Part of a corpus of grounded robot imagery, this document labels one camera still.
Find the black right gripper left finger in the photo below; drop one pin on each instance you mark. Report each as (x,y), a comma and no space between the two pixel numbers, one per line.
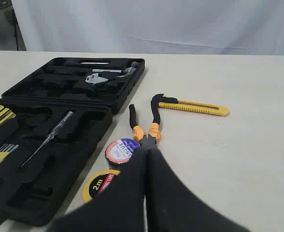
(119,208)

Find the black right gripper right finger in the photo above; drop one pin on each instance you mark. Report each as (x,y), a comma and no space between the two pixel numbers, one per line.
(172,207)

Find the yellow 2m tape measure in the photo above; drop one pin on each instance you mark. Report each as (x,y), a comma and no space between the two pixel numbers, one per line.
(98,183)

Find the black electrical tape roll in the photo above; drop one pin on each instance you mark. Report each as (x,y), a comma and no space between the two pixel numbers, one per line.
(119,152)

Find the yellow utility knife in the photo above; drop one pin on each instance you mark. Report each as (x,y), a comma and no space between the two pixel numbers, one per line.
(191,106)

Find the black plastic tool case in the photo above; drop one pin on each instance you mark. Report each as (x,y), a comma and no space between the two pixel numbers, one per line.
(33,194)

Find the orange black combination pliers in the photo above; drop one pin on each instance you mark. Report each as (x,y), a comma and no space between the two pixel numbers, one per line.
(147,140)

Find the clear tester screwdriver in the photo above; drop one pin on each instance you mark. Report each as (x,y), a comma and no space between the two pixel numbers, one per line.
(54,132)

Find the silver adjustable wrench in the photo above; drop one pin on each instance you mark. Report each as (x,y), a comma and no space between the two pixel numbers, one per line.
(95,81)

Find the small yellow black screwdriver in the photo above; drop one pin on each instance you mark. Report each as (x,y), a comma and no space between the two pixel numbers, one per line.
(7,117)

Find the white backdrop curtain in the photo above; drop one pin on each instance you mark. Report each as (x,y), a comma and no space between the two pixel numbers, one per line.
(246,27)

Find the claw hammer black handle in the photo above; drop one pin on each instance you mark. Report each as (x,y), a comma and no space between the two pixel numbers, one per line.
(121,72)

